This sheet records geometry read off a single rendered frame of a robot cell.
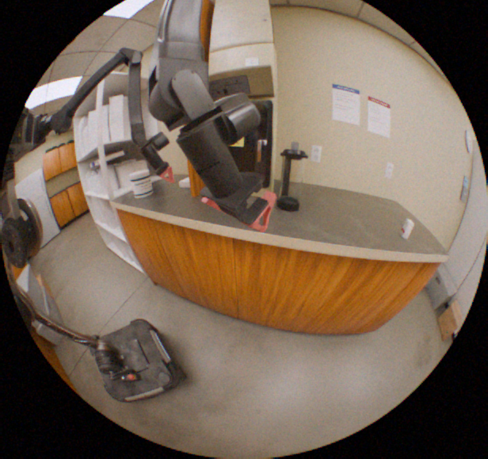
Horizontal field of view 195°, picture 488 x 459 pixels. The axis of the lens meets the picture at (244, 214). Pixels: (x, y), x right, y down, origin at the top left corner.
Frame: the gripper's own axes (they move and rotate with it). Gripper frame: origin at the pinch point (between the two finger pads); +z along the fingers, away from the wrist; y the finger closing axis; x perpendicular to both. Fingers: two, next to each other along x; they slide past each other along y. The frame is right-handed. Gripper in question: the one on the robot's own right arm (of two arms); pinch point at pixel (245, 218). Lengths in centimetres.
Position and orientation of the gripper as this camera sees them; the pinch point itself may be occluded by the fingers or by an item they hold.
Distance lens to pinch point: 29.6
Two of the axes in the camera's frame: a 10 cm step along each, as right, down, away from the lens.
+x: -6.2, 7.2, -3.2
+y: -7.0, -3.3, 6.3
